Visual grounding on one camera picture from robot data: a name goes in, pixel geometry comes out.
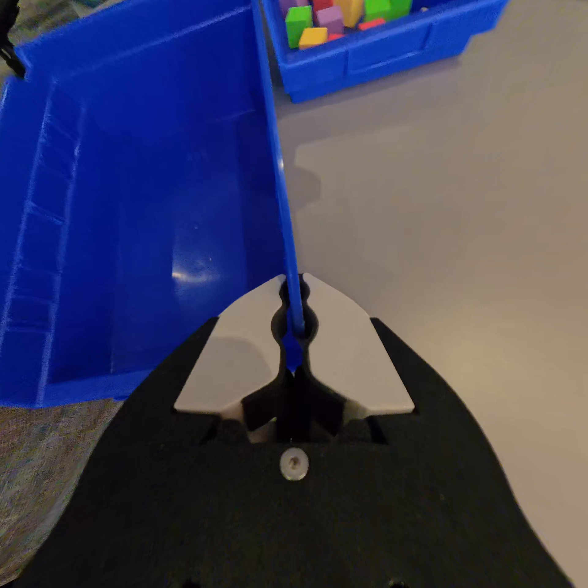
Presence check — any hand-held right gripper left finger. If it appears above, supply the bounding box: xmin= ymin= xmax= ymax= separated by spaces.
xmin=174 ymin=274 xmax=289 ymax=432

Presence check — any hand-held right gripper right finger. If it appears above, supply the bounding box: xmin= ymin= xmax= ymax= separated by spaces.
xmin=301 ymin=273 xmax=416 ymax=416

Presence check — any blue plastic bin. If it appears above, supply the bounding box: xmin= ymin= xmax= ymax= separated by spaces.
xmin=0 ymin=0 xmax=307 ymax=409
xmin=262 ymin=0 xmax=511 ymax=104

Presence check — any grey desk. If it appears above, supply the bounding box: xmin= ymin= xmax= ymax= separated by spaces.
xmin=271 ymin=0 xmax=588 ymax=588

